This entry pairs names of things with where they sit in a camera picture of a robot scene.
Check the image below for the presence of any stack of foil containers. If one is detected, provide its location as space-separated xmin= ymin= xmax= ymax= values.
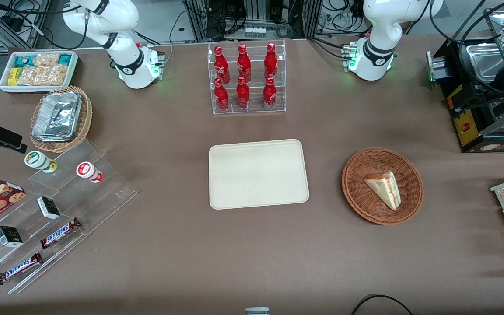
xmin=31 ymin=91 xmax=82 ymax=143

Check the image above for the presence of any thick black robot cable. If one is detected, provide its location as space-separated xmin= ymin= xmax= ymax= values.
xmin=429 ymin=0 xmax=504 ymax=98

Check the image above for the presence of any clear rice cracker packet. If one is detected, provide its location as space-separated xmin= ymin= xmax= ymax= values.
xmin=17 ymin=65 xmax=70 ymax=87
xmin=32 ymin=53 xmax=60 ymax=67

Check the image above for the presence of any black cable loop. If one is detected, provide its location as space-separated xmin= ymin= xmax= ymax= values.
xmin=350 ymin=294 xmax=414 ymax=315

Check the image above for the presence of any Snickers chocolate bar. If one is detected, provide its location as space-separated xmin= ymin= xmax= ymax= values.
xmin=0 ymin=252 xmax=43 ymax=286
xmin=40 ymin=217 xmax=82 ymax=250

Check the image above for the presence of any white rectangular snack tray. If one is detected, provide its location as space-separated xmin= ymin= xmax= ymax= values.
xmin=0 ymin=50 xmax=80 ymax=94

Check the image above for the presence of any brown wicker basket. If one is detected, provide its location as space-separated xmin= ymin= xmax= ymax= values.
xmin=342 ymin=147 xmax=424 ymax=226

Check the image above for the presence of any cream plastic tray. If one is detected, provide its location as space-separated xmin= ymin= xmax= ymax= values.
xmin=208 ymin=139 xmax=310 ymax=210

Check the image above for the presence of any small dark green box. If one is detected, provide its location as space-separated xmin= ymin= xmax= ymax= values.
xmin=0 ymin=225 xmax=24 ymax=248
xmin=37 ymin=196 xmax=62 ymax=220

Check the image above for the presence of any red cola bottle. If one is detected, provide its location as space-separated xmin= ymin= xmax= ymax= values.
xmin=214 ymin=45 xmax=231 ymax=84
xmin=236 ymin=76 xmax=250 ymax=109
xmin=214 ymin=78 xmax=229 ymax=112
xmin=264 ymin=42 xmax=278 ymax=81
xmin=237 ymin=44 xmax=252 ymax=83
xmin=263 ymin=76 xmax=277 ymax=110

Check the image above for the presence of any green lid yogurt cup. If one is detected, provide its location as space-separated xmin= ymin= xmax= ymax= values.
xmin=24 ymin=150 xmax=58 ymax=174

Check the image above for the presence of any clear acrylic bottle rack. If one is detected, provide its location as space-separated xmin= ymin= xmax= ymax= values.
xmin=207 ymin=39 xmax=287 ymax=115

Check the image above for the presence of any clear acrylic stepped stand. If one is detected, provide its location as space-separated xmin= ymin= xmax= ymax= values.
xmin=0 ymin=139 xmax=138 ymax=294

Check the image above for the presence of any aluminium frame rack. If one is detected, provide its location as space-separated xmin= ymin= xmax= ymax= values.
xmin=182 ymin=0 xmax=322 ymax=42

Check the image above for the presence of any black sealing machine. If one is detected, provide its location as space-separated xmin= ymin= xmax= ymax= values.
xmin=426 ymin=9 xmax=504 ymax=154

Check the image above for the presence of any triangular wrapped sandwich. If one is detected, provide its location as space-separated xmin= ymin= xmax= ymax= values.
xmin=364 ymin=171 xmax=402 ymax=211

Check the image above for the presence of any red lid yogurt cup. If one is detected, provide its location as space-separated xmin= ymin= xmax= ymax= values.
xmin=76 ymin=161 xmax=104 ymax=183

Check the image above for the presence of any light wicker basket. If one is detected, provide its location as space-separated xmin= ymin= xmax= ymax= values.
xmin=30 ymin=85 xmax=93 ymax=153

